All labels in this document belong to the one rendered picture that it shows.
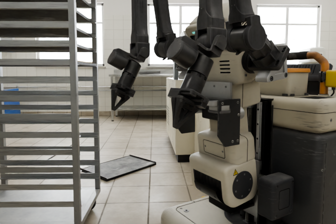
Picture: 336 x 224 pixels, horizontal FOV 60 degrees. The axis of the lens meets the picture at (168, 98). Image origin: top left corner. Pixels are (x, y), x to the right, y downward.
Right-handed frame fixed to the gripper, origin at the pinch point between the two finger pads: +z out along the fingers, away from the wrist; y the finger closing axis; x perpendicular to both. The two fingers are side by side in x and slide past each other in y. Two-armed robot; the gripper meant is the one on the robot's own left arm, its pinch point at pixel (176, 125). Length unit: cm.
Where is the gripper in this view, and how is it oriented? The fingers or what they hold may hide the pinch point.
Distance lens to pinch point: 76.0
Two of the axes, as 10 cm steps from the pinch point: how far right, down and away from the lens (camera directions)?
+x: 7.5, 4.2, 5.0
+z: -3.9, 9.1, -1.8
